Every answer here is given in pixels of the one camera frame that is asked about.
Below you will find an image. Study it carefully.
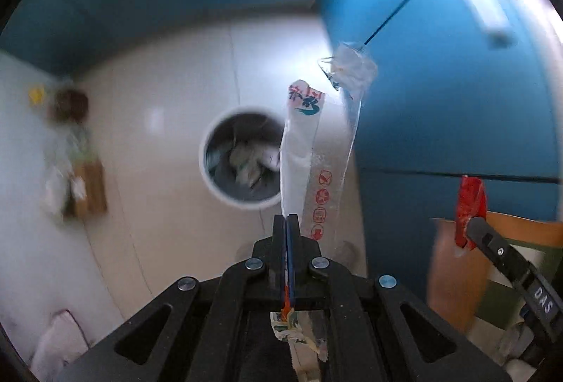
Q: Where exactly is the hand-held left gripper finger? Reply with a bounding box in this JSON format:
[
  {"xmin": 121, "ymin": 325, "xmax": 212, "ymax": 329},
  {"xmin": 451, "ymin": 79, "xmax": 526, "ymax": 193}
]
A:
[
  {"xmin": 57, "ymin": 214, "xmax": 287, "ymax": 382},
  {"xmin": 287, "ymin": 212, "xmax": 511, "ymax": 382}
]

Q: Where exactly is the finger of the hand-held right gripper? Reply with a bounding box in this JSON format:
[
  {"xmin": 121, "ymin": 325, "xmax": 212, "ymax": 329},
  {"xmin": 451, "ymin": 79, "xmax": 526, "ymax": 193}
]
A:
[{"xmin": 465, "ymin": 216, "xmax": 558, "ymax": 345}]

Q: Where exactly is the red foil packet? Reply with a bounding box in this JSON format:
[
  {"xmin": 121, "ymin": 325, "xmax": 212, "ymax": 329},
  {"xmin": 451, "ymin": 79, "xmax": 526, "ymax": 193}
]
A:
[{"xmin": 454, "ymin": 175, "xmax": 489, "ymax": 251}]

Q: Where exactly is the white waste bin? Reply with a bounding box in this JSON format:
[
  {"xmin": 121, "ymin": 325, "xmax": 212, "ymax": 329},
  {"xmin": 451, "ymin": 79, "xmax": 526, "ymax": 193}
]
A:
[{"xmin": 199, "ymin": 105, "xmax": 287, "ymax": 211}]

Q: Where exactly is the clear printed plastic wrapper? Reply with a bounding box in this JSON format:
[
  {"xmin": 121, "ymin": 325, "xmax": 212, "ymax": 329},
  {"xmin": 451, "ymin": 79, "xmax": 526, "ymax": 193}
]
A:
[{"xmin": 270, "ymin": 41, "xmax": 379, "ymax": 382}]

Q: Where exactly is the blue kitchen cabinet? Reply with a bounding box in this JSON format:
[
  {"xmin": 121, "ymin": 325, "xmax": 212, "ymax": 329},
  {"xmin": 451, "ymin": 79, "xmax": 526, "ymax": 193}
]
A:
[{"xmin": 0, "ymin": 0, "xmax": 563, "ymax": 290}]

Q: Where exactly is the brown cardboard box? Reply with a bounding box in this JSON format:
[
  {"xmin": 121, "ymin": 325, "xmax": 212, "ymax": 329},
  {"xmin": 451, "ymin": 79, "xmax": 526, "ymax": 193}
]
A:
[{"xmin": 66, "ymin": 160, "xmax": 109, "ymax": 218}]

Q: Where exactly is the blurry plastic bag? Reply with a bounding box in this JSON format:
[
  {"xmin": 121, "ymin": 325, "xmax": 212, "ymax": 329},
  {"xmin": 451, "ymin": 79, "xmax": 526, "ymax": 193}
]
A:
[{"xmin": 42, "ymin": 87, "xmax": 95, "ymax": 225}]

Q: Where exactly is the white fabric item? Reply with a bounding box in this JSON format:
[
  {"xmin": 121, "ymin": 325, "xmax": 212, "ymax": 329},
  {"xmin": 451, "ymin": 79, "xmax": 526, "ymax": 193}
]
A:
[{"xmin": 29, "ymin": 309, "xmax": 91, "ymax": 382}]

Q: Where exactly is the silver cabinet handle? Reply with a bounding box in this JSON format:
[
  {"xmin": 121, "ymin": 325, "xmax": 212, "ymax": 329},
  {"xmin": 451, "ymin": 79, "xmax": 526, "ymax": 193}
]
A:
[{"xmin": 444, "ymin": 0, "xmax": 514, "ymax": 49}]

